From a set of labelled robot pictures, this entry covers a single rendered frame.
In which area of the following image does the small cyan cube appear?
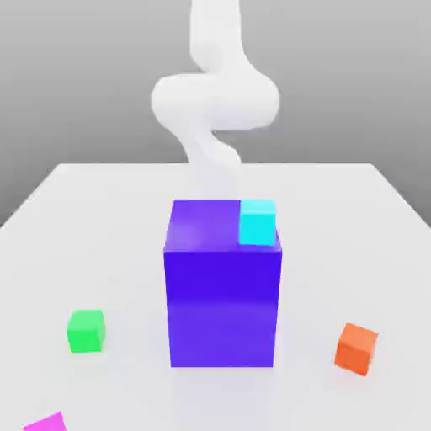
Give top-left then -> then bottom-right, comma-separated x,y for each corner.
237,199 -> 278,247

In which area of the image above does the small green cube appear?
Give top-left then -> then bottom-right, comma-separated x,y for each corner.
66,308 -> 107,354

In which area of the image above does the small orange cube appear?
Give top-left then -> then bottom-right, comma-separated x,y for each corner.
333,322 -> 380,377

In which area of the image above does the small magenta cube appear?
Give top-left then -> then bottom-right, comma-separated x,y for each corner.
22,410 -> 68,431

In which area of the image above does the large purple box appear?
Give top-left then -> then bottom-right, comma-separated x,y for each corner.
162,199 -> 283,369

